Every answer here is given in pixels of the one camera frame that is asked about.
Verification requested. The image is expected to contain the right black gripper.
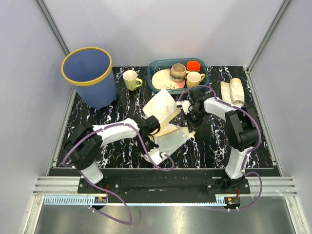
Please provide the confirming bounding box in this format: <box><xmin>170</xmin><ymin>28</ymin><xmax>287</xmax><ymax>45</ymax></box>
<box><xmin>183</xmin><ymin>109</ymin><xmax>206</xmax><ymax>133</ymax></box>

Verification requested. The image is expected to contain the cream translucent trash bag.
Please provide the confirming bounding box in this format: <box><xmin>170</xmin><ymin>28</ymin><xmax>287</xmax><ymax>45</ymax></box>
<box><xmin>143</xmin><ymin>89</ymin><xmax>195</xmax><ymax>156</ymax></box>

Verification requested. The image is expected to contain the roll of cream trash bags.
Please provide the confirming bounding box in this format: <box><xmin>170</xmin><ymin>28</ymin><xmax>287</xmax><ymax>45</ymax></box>
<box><xmin>220</xmin><ymin>78</ymin><xmax>245</xmax><ymax>107</ymax></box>

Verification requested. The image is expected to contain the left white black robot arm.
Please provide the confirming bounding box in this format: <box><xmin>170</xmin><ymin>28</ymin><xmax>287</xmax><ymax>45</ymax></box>
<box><xmin>63</xmin><ymin>116</ymin><xmax>162</xmax><ymax>193</ymax></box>

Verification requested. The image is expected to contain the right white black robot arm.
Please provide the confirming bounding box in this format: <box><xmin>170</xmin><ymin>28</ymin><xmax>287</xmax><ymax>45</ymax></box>
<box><xmin>182</xmin><ymin>89</ymin><xmax>261</xmax><ymax>193</ymax></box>

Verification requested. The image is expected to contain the blue trash bin yellow rim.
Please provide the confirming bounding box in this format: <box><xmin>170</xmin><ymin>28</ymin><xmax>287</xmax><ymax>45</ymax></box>
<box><xmin>61</xmin><ymin>47</ymin><xmax>117</xmax><ymax>110</ymax></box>

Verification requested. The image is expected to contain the pale yellow mug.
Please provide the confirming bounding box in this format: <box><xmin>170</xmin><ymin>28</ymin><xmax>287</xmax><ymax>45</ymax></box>
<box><xmin>186</xmin><ymin>72</ymin><xmax>206</xmax><ymax>88</ymax></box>

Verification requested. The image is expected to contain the beige brown ceramic mug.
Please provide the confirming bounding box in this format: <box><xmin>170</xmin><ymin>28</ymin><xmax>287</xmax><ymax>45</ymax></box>
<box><xmin>170</xmin><ymin>63</ymin><xmax>187</xmax><ymax>82</ymax></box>

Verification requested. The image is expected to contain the orange cup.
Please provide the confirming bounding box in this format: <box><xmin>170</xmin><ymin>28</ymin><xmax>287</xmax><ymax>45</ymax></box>
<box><xmin>186</xmin><ymin>60</ymin><xmax>201</xmax><ymax>72</ymax></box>

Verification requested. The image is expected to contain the cream pink floral plate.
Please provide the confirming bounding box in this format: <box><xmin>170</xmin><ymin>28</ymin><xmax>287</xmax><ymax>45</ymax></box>
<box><xmin>152</xmin><ymin>69</ymin><xmax>185</xmax><ymax>90</ymax></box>

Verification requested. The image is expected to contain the yellow green ceramic mug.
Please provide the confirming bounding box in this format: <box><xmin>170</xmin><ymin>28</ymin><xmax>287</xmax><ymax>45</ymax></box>
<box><xmin>122</xmin><ymin>70</ymin><xmax>143</xmax><ymax>91</ymax></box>

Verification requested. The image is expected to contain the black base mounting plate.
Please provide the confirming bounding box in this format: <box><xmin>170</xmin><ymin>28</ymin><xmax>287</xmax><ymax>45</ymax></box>
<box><xmin>78</xmin><ymin>169</ymin><xmax>251</xmax><ymax>195</ymax></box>

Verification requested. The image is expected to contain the left connector box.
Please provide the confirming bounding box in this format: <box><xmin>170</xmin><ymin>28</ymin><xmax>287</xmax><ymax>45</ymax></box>
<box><xmin>94</xmin><ymin>196</ymin><xmax>107</xmax><ymax>205</ymax></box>

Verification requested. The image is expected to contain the connector box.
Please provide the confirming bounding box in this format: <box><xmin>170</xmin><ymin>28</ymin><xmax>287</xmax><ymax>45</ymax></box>
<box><xmin>94</xmin><ymin>196</ymin><xmax>107</xmax><ymax>205</ymax></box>
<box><xmin>225</xmin><ymin>196</ymin><xmax>241</xmax><ymax>210</ymax></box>

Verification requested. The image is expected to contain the right connector box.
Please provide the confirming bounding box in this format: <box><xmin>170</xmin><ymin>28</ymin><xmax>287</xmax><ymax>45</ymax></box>
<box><xmin>225</xmin><ymin>196</ymin><xmax>241</xmax><ymax>210</ymax></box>

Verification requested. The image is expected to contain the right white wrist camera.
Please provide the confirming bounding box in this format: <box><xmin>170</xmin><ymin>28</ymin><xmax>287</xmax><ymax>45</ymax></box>
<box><xmin>176</xmin><ymin>100</ymin><xmax>193</xmax><ymax>115</ymax></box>

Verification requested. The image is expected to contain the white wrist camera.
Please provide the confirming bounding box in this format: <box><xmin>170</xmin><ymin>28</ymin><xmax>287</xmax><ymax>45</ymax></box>
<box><xmin>176</xmin><ymin>100</ymin><xmax>193</xmax><ymax>115</ymax></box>
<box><xmin>144</xmin><ymin>148</ymin><xmax>168</xmax><ymax>165</ymax></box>

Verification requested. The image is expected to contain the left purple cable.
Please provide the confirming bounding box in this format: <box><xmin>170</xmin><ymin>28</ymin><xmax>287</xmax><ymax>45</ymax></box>
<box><xmin>62</xmin><ymin>121</ymin><xmax>175</xmax><ymax>225</ymax></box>

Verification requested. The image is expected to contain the purple cable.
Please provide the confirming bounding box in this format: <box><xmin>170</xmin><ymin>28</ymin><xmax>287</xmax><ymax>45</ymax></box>
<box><xmin>176</xmin><ymin>85</ymin><xmax>263</xmax><ymax>212</ymax></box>
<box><xmin>62</xmin><ymin>121</ymin><xmax>175</xmax><ymax>225</ymax></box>

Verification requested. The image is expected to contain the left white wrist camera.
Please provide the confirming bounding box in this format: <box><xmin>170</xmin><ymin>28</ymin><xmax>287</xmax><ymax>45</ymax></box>
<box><xmin>144</xmin><ymin>148</ymin><xmax>168</xmax><ymax>165</ymax></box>

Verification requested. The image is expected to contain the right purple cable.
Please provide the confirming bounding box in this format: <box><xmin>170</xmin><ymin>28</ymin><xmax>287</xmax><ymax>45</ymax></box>
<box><xmin>176</xmin><ymin>85</ymin><xmax>263</xmax><ymax>212</ymax></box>

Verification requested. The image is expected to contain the perforated cable duct strip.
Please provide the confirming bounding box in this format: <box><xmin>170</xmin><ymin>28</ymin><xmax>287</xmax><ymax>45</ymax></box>
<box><xmin>43</xmin><ymin>195</ymin><xmax>226</xmax><ymax>207</ymax></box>

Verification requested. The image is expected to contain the aluminium frame rail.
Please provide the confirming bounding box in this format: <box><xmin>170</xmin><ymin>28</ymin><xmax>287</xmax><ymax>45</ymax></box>
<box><xmin>33</xmin><ymin>176</ymin><xmax>297</xmax><ymax>196</ymax></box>

